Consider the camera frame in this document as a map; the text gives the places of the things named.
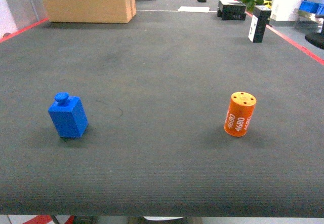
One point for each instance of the blue block part with knob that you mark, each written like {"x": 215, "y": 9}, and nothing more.
{"x": 68, "y": 115}

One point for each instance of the blue bin on far shelf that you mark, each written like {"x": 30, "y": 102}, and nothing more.
{"x": 311, "y": 7}

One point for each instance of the black office chair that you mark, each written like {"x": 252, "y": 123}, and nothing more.
{"x": 316, "y": 38}

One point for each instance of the large cardboard box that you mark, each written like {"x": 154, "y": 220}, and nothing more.
{"x": 90, "y": 11}

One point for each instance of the white paper sheet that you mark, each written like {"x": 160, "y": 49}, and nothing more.
{"x": 194, "y": 9}

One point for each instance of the upright black box white label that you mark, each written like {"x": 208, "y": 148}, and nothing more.
{"x": 260, "y": 18}

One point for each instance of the stacked black boxes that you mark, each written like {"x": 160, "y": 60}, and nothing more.
{"x": 231, "y": 10}

